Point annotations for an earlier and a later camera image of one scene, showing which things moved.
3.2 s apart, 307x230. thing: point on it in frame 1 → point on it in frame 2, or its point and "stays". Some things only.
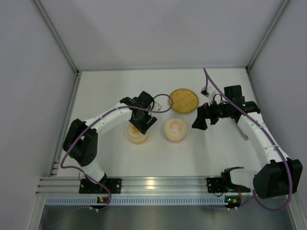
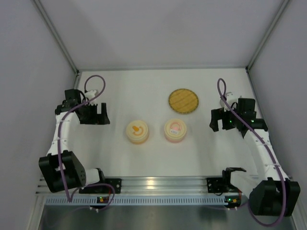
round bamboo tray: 184,100 stays
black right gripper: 206,114 → 219,120
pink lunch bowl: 175,141 stays
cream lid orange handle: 134,132 stays
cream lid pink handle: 175,128 stays
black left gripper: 144,124 → 96,119
